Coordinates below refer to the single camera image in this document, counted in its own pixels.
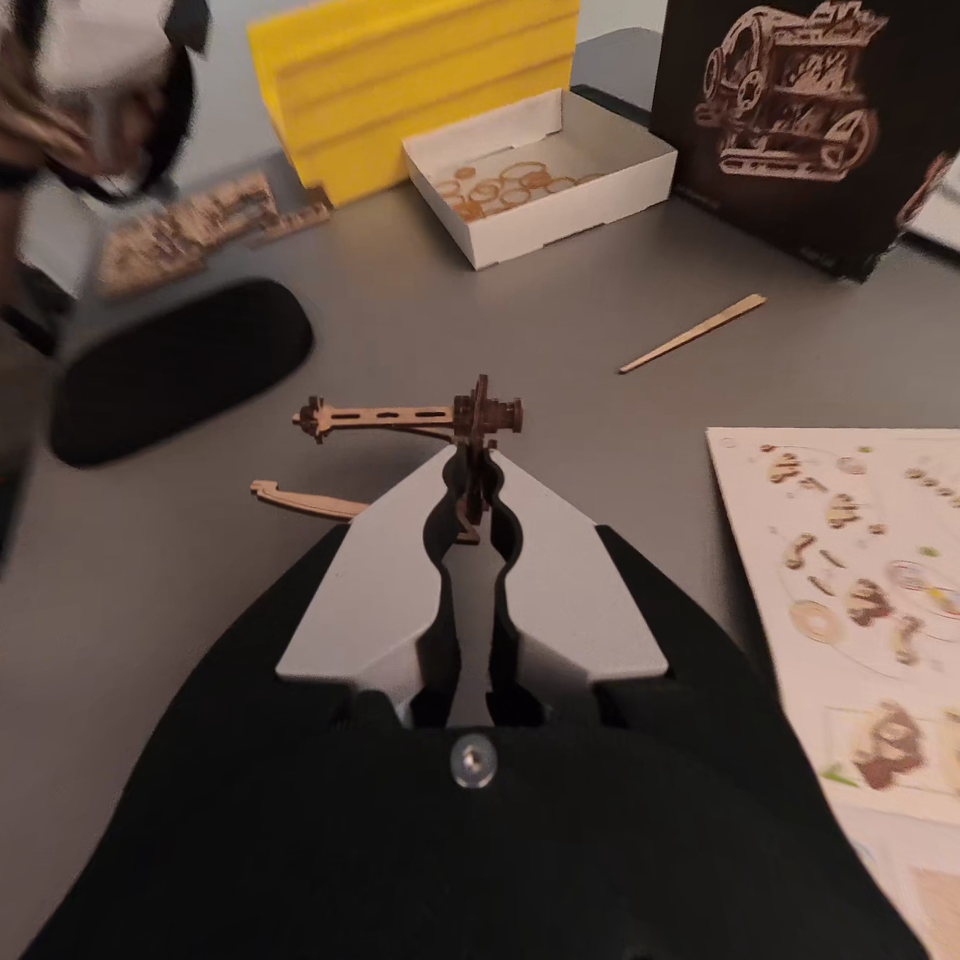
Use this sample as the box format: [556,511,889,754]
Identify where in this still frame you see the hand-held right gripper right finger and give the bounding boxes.
[486,448,669,727]

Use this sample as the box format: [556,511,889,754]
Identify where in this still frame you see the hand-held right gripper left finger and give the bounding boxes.
[275,444,462,727]

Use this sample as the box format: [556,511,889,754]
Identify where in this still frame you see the slotted wooden beam assembly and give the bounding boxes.
[291,373,525,528]

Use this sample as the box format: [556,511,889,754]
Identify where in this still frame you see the black model kit box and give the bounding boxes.
[648,0,960,284]

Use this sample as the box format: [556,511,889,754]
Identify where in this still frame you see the person's left hand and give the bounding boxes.
[0,45,99,192]

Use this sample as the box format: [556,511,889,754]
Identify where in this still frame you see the thin wooden lever strip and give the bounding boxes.
[249,480,483,546]

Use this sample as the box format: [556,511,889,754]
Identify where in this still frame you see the laser-cut plywood sheet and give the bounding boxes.
[96,171,333,295]

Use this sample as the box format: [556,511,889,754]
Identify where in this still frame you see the printed instruction sheet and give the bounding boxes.
[706,427,960,960]

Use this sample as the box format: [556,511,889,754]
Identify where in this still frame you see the yellow box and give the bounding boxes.
[247,0,582,210]

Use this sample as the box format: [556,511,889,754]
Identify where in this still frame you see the black oval pad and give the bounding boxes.
[51,279,315,468]

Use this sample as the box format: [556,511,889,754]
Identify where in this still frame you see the thin wooden stick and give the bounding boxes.
[618,294,768,375]

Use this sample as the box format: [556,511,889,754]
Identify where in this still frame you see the white cardboard tray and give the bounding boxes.
[401,88,678,271]

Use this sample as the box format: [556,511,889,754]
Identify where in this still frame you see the pile of wooden rings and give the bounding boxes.
[431,159,605,222]

